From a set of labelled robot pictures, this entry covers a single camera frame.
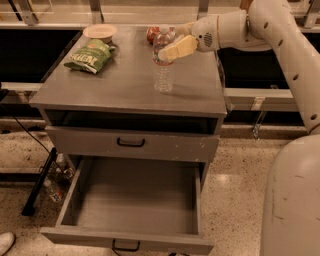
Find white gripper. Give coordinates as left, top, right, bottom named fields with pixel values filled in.
left=158, top=15, right=219, bottom=61

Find clear plastic water bottle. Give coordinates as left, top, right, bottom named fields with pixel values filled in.
left=153, top=25, right=174, bottom=66

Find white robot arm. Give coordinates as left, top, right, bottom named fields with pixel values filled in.
left=159, top=0, right=320, bottom=256

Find grey drawer cabinet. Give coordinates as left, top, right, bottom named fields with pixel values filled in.
left=31, top=26, right=226, bottom=167

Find closed grey top drawer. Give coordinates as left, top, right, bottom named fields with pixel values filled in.
left=46, top=126, right=219, bottom=162

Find open grey middle drawer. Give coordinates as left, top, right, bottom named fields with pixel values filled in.
left=41, top=157, right=213, bottom=255

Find red soda can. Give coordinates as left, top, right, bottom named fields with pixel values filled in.
left=146, top=26, right=159, bottom=44

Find green chip bag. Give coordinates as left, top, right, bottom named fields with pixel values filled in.
left=64, top=39, right=115, bottom=74

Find plastic bottles on floor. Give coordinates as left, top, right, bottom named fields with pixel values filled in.
left=43, top=153, right=75, bottom=203

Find black stand leg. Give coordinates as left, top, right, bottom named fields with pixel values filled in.
left=21, top=148, right=57, bottom=216

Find white shoe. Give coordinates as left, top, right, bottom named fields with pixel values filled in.
left=0, top=232, right=15, bottom=256

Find black top drawer handle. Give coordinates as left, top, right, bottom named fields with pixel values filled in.
left=116, top=137, right=145, bottom=148

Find black drawer handle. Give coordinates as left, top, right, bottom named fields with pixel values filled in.
left=116, top=137, right=145, bottom=148
left=112, top=239, right=141, bottom=252

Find metal railing frame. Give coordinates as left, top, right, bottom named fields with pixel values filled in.
left=0, top=0, right=320, bottom=113

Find black cable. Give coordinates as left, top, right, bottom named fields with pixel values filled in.
left=0, top=104, right=64, bottom=174

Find black middle drawer handle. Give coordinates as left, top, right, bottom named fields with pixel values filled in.
left=112, top=239, right=141, bottom=252

